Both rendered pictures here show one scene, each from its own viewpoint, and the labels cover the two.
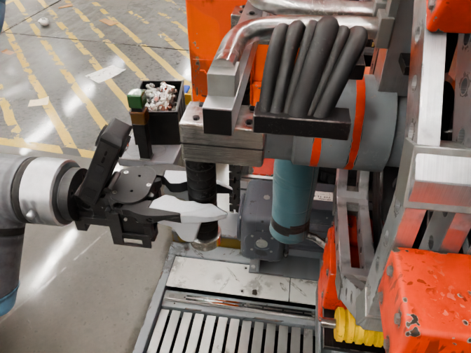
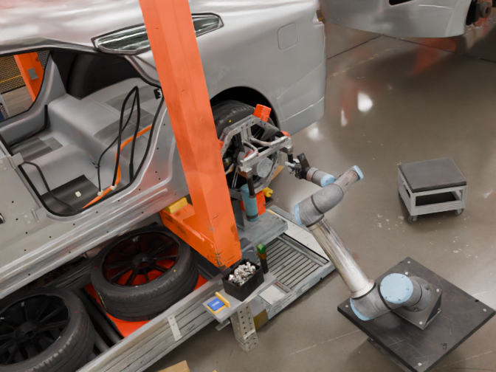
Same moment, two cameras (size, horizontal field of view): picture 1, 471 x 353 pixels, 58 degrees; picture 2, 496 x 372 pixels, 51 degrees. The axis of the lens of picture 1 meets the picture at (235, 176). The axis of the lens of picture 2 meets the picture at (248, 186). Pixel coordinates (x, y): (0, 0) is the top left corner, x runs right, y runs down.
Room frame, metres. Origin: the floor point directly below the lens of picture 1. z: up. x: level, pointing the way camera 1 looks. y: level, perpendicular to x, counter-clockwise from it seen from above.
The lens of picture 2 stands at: (2.52, 1.93, 2.61)
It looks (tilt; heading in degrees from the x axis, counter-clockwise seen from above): 34 degrees down; 228
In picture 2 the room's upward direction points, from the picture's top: 11 degrees counter-clockwise
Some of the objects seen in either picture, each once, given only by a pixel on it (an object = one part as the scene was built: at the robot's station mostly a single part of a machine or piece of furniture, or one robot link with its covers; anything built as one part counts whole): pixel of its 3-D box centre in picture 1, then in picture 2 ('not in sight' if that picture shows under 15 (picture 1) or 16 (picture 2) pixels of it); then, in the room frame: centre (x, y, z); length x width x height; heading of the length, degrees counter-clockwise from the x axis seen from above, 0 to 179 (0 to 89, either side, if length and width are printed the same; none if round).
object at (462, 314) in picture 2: not in sight; (412, 325); (0.64, 1.03, 0.15); 0.60 x 0.60 x 0.30; 77
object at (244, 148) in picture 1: (225, 132); (286, 147); (0.39, 0.01, 0.93); 0.09 x 0.05 x 0.05; 81
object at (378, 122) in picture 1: (333, 120); (254, 162); (0.54, -0.15, 0.85); 0.21 x 0.14 x 0.14; 81
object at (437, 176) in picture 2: not in sight; (430, 190); (-0.58, 0.54, 0.17); 0.43 x 0.36 x 0.34; 134
